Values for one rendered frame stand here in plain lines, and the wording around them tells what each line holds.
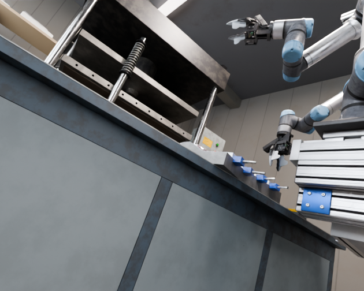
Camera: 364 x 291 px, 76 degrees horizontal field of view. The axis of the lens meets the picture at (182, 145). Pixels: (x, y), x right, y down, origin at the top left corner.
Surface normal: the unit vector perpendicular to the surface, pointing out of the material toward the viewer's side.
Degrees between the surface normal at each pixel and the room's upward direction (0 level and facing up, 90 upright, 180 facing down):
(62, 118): 90
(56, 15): 90
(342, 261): 90
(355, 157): 90
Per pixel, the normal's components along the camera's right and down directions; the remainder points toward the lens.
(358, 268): -0.69, -0.47
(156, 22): 0.55, -0.11
